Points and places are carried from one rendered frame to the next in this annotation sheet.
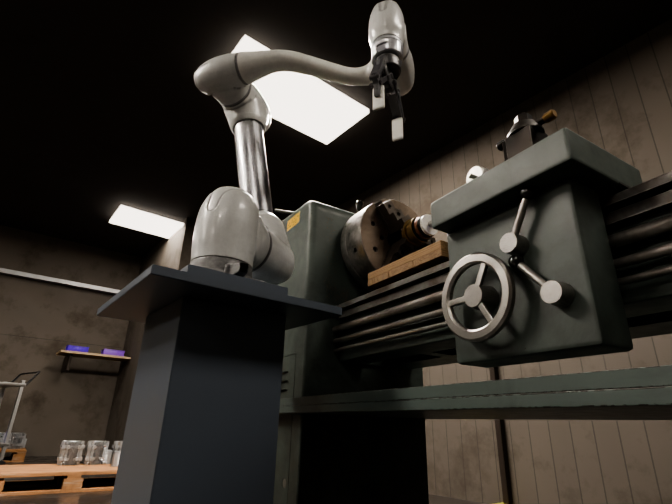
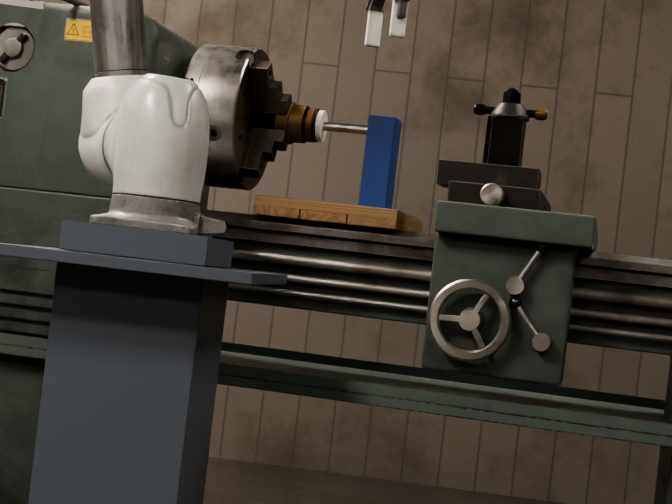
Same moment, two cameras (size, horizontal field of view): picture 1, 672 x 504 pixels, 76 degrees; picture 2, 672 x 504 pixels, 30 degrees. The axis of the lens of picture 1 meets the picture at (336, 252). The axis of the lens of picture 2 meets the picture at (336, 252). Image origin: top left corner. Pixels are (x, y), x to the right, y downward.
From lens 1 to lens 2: 1.84 m
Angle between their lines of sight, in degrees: 50
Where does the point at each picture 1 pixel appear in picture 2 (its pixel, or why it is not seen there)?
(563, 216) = (561, 279)
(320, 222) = (159, 64)
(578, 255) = (563, 316)
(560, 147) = (587, 233)
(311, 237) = not seen: hidden behind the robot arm
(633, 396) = (578, 428)
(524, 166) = (552, 229)
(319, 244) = not seen: hidden behind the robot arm
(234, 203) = (204, 119)
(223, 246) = (194, 187)
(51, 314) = not seen: outside the picture
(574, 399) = (539, 423)
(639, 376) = (586, 418)
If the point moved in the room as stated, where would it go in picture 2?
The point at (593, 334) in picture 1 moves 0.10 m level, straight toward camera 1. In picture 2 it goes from (555, 377) to (580, 384)
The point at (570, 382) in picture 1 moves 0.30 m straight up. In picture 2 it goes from (540, 412) to (558, 252)
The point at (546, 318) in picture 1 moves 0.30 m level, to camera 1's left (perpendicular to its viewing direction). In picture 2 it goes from (523, 355) to (424, 349)
